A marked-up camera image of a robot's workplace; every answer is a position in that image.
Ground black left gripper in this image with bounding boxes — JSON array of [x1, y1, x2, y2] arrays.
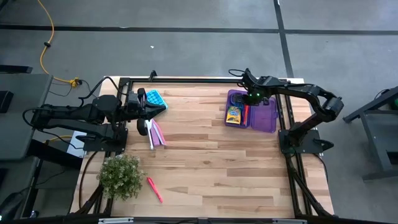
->
[[126, 87, 167, 137]]

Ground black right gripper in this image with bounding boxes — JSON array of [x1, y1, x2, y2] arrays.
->
[[231, 88, 271, 107]]

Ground yellow crayon box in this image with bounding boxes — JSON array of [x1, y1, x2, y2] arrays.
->
[[225, 105, 243, 126]]

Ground blue plastic container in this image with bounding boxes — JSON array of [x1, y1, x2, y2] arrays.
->
[[145, 89, 169, 110]]

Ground purple plastic pencil box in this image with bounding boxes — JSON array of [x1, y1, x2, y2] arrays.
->
[[224, 89, 279, 134]]

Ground potted plant with white flowers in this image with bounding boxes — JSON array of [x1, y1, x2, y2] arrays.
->
[[96, 154, 147, 202]]

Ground pink highlighter pen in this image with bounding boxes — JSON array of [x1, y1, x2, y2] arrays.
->
[[146, 177, 164, 204]]

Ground grey desk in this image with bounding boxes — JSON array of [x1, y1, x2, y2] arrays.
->
[[0, 73, 53, 161]]

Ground black floor bar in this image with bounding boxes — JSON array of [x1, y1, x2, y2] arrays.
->
[[0, 64, 34, 75]]

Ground black keyboard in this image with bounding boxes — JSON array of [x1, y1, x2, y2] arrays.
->
[[0, 90, 15, 114]]

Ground black aluminium table frame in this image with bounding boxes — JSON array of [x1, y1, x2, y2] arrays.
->
[[70, 75, 335, 224]]

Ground yellow hanging cable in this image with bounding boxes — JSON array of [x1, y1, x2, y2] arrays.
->
[[45, 134, 75, 145], [36, 0, 83, 88]]

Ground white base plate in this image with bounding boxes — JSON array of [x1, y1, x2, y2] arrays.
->
[[66, 130, 87, 158]]

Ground black diagonal frame strut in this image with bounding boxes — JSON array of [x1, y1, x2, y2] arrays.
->
[[74, 183, 114, 215], [285, 155, 333, 218]]

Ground black metal stand frame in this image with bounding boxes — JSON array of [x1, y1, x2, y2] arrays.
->
[[342, 86, 398, 182]]

